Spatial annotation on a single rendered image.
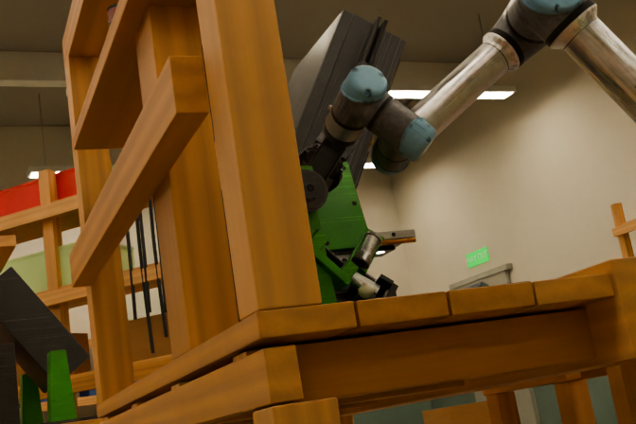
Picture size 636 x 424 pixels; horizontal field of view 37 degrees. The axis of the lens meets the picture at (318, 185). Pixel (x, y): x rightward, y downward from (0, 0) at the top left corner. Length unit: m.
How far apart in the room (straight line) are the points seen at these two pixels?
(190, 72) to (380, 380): 0.52
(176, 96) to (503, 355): 0.61
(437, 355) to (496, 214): 9.53
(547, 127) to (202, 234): 8.68
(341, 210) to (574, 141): 7.94
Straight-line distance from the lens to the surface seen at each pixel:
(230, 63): 1.31
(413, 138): 1.71
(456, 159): 11.51
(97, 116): 2.28
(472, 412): 8.75
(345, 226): 1.98
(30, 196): 5.46
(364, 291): 1.67
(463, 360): 1.42
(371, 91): 1.70
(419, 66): 11.06
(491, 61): 1.93
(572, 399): 2.04
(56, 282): 5.18
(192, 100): 1.38
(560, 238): 10.07
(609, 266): 1.49
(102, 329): 2.61
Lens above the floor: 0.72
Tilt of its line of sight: 14 degrees up
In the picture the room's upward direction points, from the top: 9 degrees counter-clockwise
